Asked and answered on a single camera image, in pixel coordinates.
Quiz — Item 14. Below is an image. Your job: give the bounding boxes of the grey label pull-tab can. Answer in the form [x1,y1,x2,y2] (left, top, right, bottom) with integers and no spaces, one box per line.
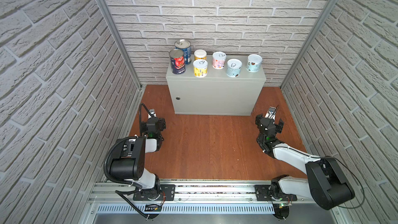
[226,59,242,77]

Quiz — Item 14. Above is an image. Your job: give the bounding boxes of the dark tomato label can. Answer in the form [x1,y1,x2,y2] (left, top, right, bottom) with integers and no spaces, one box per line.
[169,49,186,75]

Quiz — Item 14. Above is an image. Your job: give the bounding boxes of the plain lid silver can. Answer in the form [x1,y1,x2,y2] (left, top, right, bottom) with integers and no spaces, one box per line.
[246,54,263,73]

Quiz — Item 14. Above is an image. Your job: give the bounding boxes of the perforated white vent strip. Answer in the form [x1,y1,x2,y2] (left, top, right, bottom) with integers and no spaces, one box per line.
[97,203,275,214]

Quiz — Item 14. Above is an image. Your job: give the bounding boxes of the left floor aluminium rail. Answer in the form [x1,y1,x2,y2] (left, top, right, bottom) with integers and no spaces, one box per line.
[77,85,146,224]

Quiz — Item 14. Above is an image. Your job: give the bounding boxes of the right aluminium corner post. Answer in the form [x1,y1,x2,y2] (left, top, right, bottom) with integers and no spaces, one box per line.
[280,0,339,90]

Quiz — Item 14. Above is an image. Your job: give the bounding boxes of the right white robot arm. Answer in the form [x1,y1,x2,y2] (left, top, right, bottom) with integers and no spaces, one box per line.
[255,108,355,210]

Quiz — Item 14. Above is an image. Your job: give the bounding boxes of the front aluminium mounting rail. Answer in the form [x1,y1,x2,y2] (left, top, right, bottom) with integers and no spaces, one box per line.
[90,179,343,204]

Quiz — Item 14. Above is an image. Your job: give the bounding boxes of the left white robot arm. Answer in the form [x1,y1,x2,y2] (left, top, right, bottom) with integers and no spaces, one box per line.
[103,117,166,200]

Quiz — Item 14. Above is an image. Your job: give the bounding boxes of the left aluminium corner post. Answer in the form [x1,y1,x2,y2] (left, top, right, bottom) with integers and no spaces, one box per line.
[96,0,143,90]

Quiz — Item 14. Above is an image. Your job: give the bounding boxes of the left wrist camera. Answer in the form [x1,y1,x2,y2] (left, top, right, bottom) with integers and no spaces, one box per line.
[148,109,156,118]

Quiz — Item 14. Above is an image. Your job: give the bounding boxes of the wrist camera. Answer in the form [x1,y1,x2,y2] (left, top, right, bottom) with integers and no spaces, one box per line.
[265,107,277,120]
[148,109,156,118]

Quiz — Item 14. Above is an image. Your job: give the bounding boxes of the grey metal cabinet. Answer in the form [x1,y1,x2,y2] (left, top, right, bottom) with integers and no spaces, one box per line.
[166,55,266,116]

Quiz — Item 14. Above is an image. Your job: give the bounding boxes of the white lid small can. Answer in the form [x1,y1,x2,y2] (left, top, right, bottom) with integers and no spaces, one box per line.
[194,49,207,60]

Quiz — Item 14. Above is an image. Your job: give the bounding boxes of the pink label pull-tab can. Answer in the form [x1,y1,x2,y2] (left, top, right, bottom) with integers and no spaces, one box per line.
[212,51,227,69]

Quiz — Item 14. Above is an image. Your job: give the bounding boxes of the blue label tin can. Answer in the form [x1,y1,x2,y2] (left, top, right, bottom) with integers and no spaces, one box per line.
[175,39,191,65]

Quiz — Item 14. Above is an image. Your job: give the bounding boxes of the yellow label pull-tab can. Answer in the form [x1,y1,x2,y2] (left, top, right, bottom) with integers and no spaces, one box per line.
[193,59,208,78]

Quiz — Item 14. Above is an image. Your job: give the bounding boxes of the right thin black cable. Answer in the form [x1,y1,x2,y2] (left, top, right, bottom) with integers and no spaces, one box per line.
[273,104,366,209]

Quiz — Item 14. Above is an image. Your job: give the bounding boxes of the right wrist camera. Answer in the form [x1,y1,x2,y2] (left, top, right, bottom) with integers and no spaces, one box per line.
[265,107,277,120]

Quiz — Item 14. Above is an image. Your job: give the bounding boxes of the aluminium corner post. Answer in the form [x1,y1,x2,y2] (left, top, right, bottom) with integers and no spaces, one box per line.
[280,0,339,90]
[96,0,143,90]

